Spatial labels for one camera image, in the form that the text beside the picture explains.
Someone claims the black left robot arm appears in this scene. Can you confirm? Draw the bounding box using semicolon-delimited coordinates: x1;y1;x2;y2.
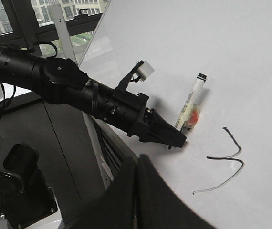
0;46;186;147

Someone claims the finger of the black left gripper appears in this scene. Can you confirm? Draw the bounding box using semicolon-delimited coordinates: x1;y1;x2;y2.
139;111;187;148

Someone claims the white whiteboard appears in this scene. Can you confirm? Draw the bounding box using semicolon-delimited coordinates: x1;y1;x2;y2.
80;0;272;229

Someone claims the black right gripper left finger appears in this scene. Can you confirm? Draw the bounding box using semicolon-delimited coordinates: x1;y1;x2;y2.
70;157;136;229

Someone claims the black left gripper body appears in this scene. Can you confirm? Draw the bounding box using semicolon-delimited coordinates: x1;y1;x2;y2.
107;90;149;141

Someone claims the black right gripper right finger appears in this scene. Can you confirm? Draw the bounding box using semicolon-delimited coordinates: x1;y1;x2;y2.
136;155;214;229

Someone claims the red magnet taped to marker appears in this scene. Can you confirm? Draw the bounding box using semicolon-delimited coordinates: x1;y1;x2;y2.
183;104;200;130

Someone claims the black window frame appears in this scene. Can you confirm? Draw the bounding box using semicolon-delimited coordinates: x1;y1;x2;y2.
0;0;108;47

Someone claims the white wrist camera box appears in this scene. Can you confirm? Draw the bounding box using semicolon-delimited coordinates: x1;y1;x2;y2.
136;61;155;81

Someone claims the grey aluminium whiteboard frame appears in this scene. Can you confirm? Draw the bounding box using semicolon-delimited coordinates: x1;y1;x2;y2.
83;113;138;188

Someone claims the white black whiteboard marker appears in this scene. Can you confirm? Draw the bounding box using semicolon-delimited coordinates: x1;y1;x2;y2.
175;73;207;131

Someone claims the grey metal upright bracket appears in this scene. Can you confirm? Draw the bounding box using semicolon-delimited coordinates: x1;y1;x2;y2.
48;0;77;64

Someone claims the black cable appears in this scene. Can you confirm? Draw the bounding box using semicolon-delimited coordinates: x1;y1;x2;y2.
0;40;58;127

